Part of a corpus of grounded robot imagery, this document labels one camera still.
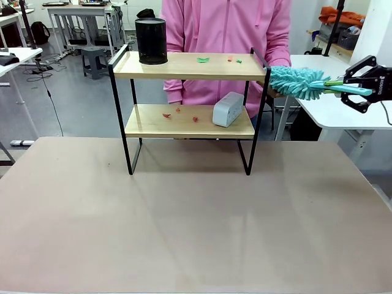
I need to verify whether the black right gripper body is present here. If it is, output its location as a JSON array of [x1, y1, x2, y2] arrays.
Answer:
[[371, 65, 392, 104]]

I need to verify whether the teal microfibre duster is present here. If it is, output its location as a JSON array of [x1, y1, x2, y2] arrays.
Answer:
[[268, 66, 373, 101]]

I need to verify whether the white power strip box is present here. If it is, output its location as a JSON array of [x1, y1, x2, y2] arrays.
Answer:
[[212, 91, 245, 128]]

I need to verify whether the black mesh pen cup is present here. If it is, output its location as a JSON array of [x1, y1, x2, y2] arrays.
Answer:
[[135, 17, 168, 66]]

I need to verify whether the black metal wood shelf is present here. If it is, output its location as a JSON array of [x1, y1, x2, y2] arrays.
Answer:
[[107, 43, 272, 176]]

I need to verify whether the person's left hand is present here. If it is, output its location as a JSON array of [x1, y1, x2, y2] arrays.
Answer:
[[256, 80, 291, 99]]

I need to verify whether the white table with rounded corner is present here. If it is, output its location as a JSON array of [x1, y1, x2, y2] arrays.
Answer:
[[274, 54, 392, 142]]

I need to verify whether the black storage crate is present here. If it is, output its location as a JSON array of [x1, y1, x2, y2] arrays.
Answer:
[[336, 28, 360, 50]]

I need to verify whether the black tripod pole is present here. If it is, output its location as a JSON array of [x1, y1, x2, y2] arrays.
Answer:
[[323, 0, 346, 58]]

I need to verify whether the orange cloth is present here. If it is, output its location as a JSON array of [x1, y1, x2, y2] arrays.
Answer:
[[318, 6, 367, 29]]

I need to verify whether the person in pink hoodie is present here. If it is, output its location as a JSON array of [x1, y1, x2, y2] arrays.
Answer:
[[159, 0, 292, 119]]

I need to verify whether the black bag on stool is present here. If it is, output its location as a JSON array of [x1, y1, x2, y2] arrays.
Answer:
[[136, 8, 157, 20]]

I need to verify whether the grey plastic stool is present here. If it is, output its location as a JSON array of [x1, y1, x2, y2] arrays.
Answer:
[[80, 46, 110, 81]]

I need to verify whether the white desk with metal legs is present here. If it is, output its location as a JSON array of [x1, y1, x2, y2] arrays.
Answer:
[[45, 1, 126, 59]]

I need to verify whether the black backpack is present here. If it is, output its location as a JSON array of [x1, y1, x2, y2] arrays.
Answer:
[[30, 21, 51, 46]]

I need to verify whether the black stand pole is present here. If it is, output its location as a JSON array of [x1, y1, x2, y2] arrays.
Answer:
[[18, 0, 40, 50]]

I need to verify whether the white side table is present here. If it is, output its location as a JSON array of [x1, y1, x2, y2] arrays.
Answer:
[[0, 47, 43, 107]]

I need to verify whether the black cloth on table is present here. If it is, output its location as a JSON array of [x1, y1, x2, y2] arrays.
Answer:
[[0, 51, 18, 66]]

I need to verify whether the black floor cable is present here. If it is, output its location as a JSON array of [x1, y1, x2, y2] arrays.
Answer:
[[36, 58, 64, 137]]

